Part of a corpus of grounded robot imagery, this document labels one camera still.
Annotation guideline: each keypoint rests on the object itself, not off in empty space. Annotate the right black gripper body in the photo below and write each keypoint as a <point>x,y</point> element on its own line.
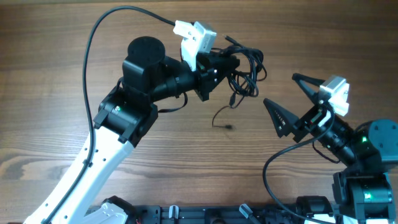
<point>309,122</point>

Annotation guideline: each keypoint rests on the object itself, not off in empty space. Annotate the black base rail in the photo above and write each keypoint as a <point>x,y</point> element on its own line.
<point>144,214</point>

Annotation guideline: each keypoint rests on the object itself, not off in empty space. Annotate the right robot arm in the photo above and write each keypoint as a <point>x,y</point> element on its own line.
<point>362,191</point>

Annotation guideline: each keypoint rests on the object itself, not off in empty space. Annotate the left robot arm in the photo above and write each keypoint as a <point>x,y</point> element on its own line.
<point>124,117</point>

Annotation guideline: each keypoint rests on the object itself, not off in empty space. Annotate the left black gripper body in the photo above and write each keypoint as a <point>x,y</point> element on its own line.
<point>205,70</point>

